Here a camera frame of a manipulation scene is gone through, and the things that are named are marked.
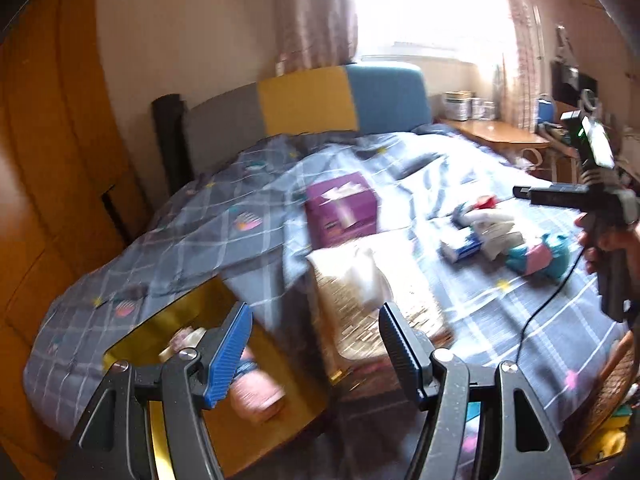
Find black cable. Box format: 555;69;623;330
514;250;587;361

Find yellow storage box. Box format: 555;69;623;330
102;276;331;480

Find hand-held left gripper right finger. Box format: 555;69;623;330
378;302;576;480

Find white gold glitter bag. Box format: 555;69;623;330
305;232;453;378

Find blue pink plush toy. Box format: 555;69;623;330
505;234;571;281

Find pink cloth bundle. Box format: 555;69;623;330
230;357;287;422

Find grey yellow blue headboard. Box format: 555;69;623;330
182;62;433;186

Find black monitor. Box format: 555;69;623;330
550;60;599;107

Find purple cardboard box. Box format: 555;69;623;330
304;171;378;250

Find glass jars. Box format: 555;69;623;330
470;97;497;121

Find wooden wardrobe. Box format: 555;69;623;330
0;0;151;480

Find white bag handle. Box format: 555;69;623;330
519;147;551;171

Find cream soft item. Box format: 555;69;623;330
159;327;207;363

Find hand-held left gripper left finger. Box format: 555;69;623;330
55;302;253;480

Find beige gauze cloth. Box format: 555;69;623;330
475;212;523;261

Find wooden desk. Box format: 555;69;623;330
440;117;551;161

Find grey checked printed blanket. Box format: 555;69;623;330
22;130;631;480

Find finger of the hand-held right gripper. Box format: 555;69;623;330
512;185;592;207

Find white labelled canister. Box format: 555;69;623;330
444;91;473;122

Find blue white packet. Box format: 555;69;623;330
440;236;484;264

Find wicker basket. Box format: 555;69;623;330
582;330;640;456

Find person's right hand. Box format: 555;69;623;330
574;212;640;277

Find white blue red plush toy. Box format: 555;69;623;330
452;195;516;228

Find patterned curtain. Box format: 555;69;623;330
495;0;546;131
270;0;358;78

